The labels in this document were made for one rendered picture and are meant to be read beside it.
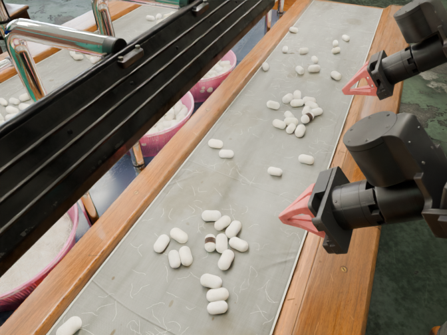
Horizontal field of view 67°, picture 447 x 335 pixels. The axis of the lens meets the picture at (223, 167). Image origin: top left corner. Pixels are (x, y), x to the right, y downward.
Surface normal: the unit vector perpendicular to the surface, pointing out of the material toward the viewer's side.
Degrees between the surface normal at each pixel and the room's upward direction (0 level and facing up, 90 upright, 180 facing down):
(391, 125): 41
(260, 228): 0
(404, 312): 0
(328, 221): 49
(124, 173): 0
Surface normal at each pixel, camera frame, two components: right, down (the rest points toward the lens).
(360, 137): -0.60, -0.74
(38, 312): -0.01, -0.72
